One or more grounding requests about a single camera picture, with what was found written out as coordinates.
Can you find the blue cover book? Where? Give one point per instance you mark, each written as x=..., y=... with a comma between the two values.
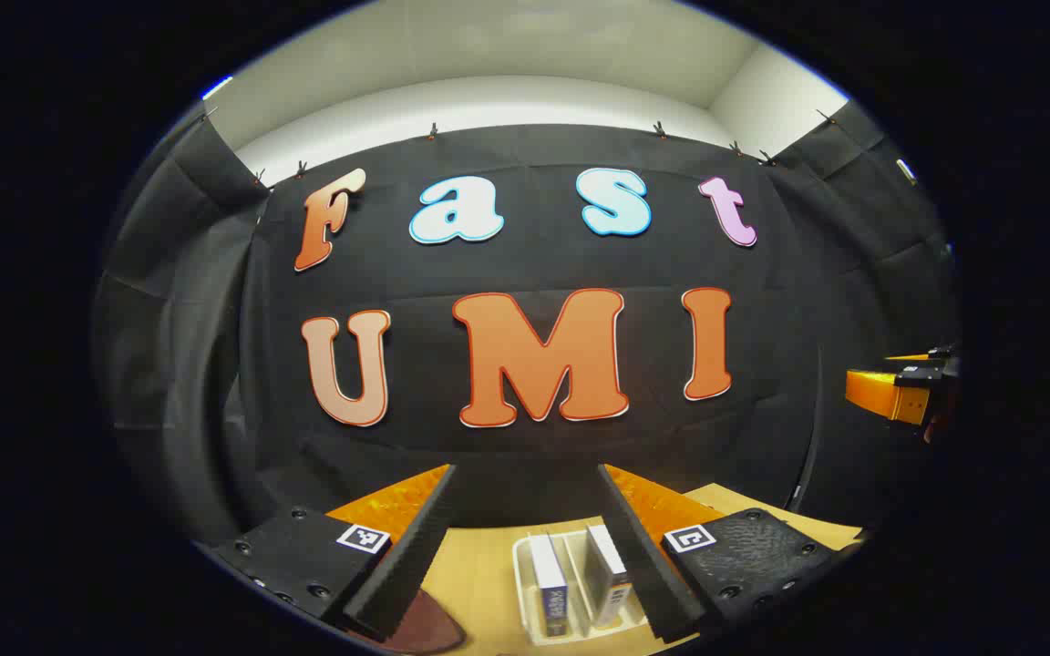
x=548, y=583

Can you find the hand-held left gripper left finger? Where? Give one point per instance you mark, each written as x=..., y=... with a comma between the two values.
x=416, y=547

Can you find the brown schoolbag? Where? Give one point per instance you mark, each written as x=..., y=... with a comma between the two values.
x=425, y=629

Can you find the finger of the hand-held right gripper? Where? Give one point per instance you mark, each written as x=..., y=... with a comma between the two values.
x=880, y=387

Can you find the white bookshelf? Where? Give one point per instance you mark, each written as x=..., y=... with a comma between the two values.
x=580, y=583

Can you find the black backdrop cloth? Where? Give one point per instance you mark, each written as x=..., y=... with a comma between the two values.
x=534, y=264

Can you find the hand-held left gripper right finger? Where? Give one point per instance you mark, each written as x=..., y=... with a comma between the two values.
x=643, y=556

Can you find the dark cover book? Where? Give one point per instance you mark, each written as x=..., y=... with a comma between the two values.
x=607, y=574

